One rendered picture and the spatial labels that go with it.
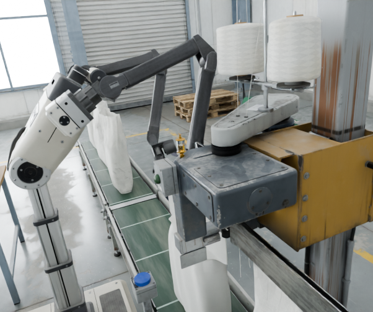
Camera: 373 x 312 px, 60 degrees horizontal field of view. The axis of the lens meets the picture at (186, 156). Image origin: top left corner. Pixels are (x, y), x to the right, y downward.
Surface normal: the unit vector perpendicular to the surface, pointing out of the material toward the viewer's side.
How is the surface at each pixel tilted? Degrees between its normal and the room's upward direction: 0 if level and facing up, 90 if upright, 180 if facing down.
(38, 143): 115
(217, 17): 90
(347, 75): 90
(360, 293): 0
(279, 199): 90
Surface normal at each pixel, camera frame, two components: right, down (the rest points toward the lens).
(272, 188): 0.40, 0.29
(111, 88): 0.23, 0.07
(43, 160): 0.05, 0.71
